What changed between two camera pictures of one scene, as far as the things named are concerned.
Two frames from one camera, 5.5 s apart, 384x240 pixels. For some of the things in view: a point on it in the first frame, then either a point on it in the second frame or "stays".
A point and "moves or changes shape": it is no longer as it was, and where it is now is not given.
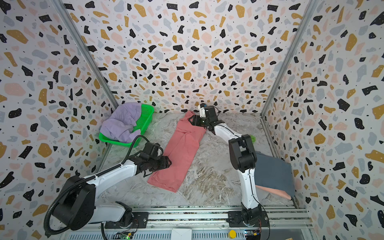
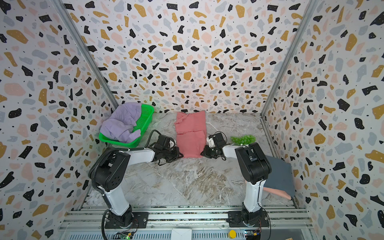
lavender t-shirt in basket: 120,126 stays
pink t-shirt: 181,152 moves or changes shape
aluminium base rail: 207,223 stays
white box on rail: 181,234 stays
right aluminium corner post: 309,9 stays
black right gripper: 196,120 -> 210,151
